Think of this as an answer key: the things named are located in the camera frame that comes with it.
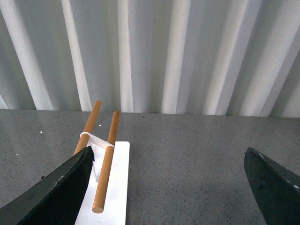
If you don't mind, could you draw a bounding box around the wooden rack rod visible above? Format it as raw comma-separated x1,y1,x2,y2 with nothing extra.
73,100,102,155
92,111,120,214

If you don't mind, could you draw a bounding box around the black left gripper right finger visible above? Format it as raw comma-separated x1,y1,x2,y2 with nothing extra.
244,148,300,225

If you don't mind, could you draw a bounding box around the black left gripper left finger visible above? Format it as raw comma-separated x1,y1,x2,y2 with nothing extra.
0,146,94,225

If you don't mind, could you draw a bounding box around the white rack crossbar bracket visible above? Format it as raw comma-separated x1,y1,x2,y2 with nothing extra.
80,132,115,149

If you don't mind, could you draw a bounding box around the white towel rack base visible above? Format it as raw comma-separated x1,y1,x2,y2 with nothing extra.
75,142,130,225

